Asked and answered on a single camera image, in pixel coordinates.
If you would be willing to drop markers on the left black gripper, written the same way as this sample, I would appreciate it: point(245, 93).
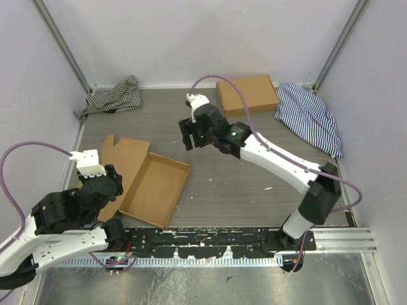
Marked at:
point(112, 172)

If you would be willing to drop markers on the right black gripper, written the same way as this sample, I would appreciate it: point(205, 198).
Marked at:
point(187, 128)

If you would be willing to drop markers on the cardboard box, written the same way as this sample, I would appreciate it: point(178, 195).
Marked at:
point(152, 184)
point(258, 91)

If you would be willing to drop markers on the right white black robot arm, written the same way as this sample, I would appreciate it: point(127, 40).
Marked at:
point(315, 182)

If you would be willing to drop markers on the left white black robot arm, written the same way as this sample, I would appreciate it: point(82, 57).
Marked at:
point(56, 230)

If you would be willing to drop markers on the folded closed cardboard box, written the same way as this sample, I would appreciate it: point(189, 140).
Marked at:
point(258, 91)

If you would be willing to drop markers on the grey striped cloth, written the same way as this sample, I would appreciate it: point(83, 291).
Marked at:
point(124, 96)

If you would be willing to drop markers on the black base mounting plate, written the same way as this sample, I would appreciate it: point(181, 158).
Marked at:
point(206, 242)

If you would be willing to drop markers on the blue white striped cloth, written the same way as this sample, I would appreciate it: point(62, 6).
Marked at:
point(307, 116)

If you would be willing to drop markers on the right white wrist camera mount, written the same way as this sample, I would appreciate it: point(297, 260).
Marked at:
point(194, 102)

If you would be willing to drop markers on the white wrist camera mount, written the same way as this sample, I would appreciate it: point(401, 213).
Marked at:
point(194, 102)
point(87, 163)

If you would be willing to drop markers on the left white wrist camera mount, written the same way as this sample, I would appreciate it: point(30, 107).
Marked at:
point(87, 163)

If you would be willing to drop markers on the slotted grey cable duct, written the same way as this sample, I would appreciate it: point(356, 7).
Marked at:
point(175, 262)

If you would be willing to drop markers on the left aluminium corner post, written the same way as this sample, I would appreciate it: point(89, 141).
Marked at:
point(56, 34)

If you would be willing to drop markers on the aluminium corner post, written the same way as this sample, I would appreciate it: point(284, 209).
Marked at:
point(56, 34)
point(346, 32)

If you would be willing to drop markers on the aluminium front rail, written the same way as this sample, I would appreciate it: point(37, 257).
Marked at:
point(335, 240)

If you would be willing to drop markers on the right aluminium corner post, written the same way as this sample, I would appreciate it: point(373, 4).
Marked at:
point(346, 32)

